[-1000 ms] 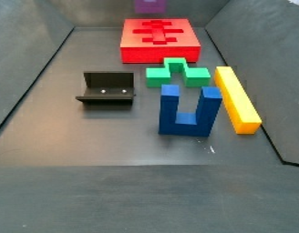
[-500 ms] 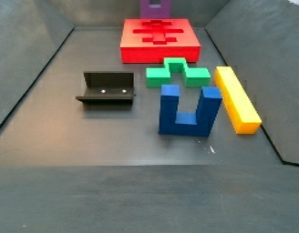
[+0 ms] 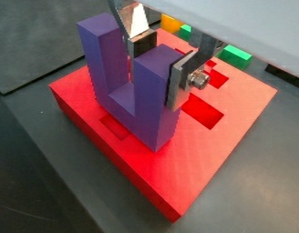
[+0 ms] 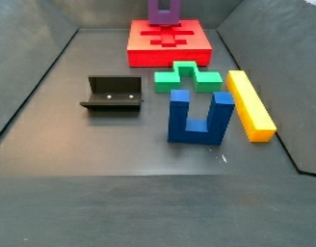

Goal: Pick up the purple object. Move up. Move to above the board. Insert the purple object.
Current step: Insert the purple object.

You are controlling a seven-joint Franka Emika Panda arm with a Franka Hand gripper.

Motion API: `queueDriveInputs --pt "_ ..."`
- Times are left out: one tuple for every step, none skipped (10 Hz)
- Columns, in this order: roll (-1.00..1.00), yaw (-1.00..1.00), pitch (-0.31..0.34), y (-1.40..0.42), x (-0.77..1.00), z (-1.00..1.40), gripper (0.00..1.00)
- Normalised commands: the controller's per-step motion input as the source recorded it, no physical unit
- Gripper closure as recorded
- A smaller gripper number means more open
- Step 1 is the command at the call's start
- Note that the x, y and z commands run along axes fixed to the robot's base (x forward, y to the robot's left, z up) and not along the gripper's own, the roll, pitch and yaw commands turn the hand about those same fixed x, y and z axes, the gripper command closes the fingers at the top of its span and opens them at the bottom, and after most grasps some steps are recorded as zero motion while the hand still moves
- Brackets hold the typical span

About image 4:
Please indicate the red slotted board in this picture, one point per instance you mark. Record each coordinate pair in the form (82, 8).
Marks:
(156, 46)

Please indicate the black angle bracket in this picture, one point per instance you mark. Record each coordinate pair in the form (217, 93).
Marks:
(113, 91)

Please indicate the purple U-shaped block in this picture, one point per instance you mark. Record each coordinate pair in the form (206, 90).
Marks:
(164, 17)

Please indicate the green stepped block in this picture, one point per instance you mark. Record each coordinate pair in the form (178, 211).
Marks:
(206, 81)

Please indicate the blue U-shaped block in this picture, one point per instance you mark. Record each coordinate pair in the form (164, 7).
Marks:
(205, 131)

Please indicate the yellow long bar block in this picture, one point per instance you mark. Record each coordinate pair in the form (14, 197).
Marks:
(253, 116)

